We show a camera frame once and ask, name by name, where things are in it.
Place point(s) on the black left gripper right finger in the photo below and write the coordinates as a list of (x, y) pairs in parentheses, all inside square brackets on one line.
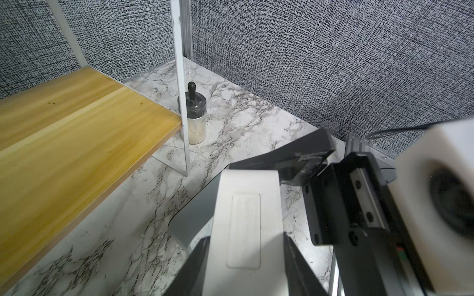
[(301, 279)]

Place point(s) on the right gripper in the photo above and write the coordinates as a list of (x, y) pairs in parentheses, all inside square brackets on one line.
[(350, 207)]

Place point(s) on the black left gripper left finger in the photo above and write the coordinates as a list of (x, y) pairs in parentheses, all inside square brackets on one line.
[(190, 279)]

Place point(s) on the white square alarm clock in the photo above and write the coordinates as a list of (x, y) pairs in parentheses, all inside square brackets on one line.
[(240, 210)]

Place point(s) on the wooden two-tier shelf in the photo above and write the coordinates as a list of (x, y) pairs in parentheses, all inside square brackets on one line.
[(67, 144)]

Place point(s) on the glass jar with black lid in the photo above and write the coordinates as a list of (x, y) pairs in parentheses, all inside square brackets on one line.
[(196, 110)]

